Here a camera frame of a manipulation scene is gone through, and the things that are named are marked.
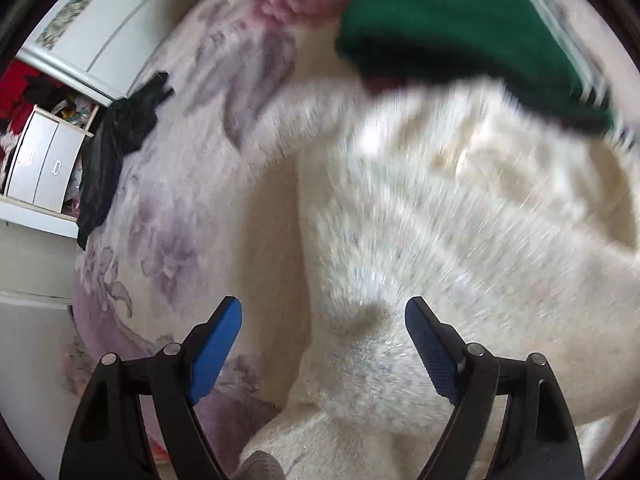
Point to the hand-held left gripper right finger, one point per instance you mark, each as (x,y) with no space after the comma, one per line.
(431,351)

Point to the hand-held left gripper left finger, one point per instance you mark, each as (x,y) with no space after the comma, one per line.
(218,344)

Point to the white fluffy sweater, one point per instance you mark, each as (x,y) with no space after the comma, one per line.
(425,235)

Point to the red clothes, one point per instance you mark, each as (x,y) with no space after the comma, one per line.
(17,92)

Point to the grey cloth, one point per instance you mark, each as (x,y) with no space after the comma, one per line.
(261,466)

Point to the purple floral blanket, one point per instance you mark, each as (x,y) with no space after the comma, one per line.
(200,185)

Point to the white cabinet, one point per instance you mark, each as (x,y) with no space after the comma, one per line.
(30,255)

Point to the black cloth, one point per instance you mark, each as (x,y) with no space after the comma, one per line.
(107,160)

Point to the white drawer unit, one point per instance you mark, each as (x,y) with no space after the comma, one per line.
(40,155)

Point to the green sweater with striped trim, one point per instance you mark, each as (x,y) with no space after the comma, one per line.
(440,25)

